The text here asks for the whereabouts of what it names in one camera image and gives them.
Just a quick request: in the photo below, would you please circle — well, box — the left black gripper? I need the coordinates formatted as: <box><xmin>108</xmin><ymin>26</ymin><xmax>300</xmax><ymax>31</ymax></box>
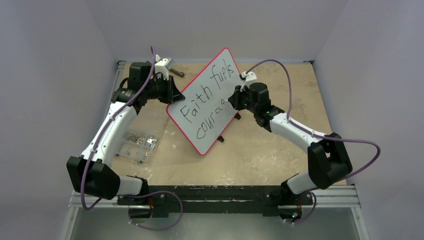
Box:
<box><xmin>143</xmin><ymin>74</ymin><xmax>184</xmax><ymax>104</ymax></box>

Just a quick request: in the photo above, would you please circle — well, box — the pink framed whiteboard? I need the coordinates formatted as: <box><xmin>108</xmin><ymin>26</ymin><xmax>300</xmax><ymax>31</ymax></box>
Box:
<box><xmin>166</xmin><ymin>47</ymin><xmax>243</xmax><ymax>155</ymax></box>

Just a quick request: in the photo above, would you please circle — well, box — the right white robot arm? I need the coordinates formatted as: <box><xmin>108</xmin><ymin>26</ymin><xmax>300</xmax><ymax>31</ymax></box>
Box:
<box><xmin>228</xmin><ymin>82</ymin><xmax>353</xmax><ymax>204</ymax></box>

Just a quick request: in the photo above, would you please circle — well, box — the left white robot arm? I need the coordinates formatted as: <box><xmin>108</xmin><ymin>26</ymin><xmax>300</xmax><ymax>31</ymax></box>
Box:
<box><xmin>66</xmin><ymin>58</ymin><xmax>185</xmax><ymax>205</ymax></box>

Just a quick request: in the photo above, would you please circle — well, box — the black metal clamp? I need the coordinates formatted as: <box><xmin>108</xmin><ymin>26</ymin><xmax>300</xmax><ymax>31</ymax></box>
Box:
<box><xmin>173</xmin><ymin>70</ymin><xmax>185</xmax><ymax>78</ymax></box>

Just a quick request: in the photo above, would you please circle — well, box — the clear plastic parts box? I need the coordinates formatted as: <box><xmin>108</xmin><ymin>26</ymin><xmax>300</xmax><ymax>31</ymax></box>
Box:
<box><xmin>115</xmin><ymin>108</ymin><xmax>169</xmax><ymax>163</ymax></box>

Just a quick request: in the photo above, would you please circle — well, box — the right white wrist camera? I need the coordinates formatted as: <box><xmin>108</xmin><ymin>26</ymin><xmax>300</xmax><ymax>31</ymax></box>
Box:
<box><xmin>240</xmin><ymin>71</ymin><xmax>257</xmax><ymax>92</ymax></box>

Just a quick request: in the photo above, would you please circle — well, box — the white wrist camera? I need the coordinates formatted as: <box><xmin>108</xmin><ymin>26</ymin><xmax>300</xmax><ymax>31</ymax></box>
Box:
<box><xmin>154</xmin><ymin>54</ymin><xmax>175</xmax><ymax>80</ymax></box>
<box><xmin>240</xmin><ymin>71</ymin><xmax>257</xmax><ymax>92</ymax></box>

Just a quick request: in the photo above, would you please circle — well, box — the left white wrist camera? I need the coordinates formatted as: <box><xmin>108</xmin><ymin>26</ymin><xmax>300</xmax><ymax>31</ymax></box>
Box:
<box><xmin>154</xmin><ymin>54</ymin><xmax>175</xmax><ymax>80</ymax></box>

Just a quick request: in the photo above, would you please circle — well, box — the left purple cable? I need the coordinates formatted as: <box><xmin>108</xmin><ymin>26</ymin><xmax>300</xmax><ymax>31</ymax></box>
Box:
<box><xmin>80</xmin><ymin>45</ymin><xmax>158</xmax><ymax>211</ymax></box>

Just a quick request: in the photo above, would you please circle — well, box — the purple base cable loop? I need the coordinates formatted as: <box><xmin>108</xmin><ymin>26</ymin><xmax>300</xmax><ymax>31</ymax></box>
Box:
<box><xmin>127</xmin><ymin>190</ymin><xmax>184</xmax><ymax>232</ymax></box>

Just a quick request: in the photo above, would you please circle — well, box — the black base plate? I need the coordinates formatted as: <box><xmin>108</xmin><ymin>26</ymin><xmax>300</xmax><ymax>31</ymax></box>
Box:
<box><xmin>117</xmin><ymin>185</ymin><xmax>314</xmax><ymax>219</ymax></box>

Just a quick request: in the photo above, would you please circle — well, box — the aluminium rail frame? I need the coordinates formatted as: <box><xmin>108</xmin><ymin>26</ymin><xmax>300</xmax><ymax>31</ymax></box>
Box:
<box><xmin>79</xmin><ymin>68</ymin><xmax>356</xmax><ymax>227</ymax></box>

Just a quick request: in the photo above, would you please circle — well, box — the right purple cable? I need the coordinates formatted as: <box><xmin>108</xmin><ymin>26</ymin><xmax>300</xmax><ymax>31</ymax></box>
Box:
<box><xmin>245</xmin><ymin>59</ymin><xmax>382</xmax><ymax>191</ymax></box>

